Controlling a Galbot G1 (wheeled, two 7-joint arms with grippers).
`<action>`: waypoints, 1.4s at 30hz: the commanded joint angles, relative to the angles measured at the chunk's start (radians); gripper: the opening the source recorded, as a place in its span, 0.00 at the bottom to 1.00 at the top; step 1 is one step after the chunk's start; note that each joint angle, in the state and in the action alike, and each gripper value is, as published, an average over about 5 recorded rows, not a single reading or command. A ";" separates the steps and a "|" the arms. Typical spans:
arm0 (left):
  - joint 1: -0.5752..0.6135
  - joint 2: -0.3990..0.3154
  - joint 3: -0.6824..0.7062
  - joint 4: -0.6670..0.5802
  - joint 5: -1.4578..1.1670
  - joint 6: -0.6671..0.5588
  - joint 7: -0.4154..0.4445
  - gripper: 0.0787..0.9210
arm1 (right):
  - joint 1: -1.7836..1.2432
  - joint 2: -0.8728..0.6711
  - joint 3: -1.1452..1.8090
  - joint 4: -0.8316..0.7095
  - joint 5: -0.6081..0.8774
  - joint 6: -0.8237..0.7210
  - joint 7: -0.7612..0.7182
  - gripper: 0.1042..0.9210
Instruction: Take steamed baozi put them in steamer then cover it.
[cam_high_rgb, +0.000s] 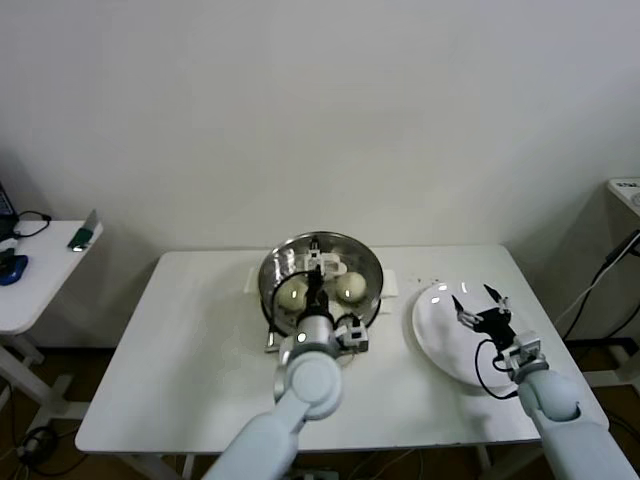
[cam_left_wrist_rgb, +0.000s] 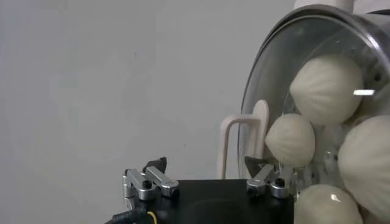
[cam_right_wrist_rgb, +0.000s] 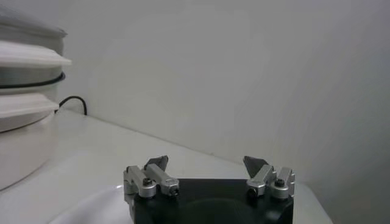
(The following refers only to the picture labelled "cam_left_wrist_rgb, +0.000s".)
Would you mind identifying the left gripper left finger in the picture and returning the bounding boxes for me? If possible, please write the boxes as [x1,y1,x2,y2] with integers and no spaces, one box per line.
[121,156,180,201]

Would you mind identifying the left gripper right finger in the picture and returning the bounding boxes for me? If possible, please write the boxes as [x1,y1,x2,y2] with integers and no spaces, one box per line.
[244,155,298,199]

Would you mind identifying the white steamed baozi bun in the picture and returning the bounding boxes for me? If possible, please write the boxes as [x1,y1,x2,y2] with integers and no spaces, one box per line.
[294,183,365,224]
[337,114,390,223]
[264,113,316,168]
[289,54,365,126]

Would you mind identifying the glass lid with beige handle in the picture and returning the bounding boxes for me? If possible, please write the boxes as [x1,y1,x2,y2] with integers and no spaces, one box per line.
[216,5,390,224]

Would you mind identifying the stainless steel steamer basket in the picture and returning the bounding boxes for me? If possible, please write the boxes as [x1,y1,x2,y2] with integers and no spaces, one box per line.
[274,4,390,224]

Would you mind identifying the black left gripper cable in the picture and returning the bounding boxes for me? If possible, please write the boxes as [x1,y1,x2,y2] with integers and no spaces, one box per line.
[105,208,159,224]

